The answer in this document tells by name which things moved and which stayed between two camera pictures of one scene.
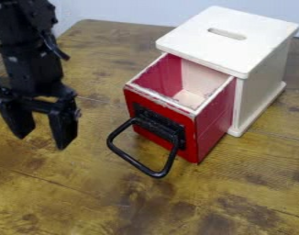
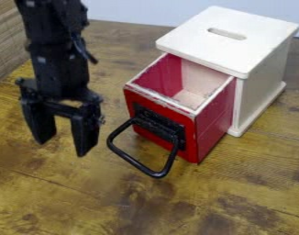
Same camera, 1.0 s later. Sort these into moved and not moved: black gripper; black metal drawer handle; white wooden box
Moved: black gripper
Not moved: white wooden box; black metal drawer handle
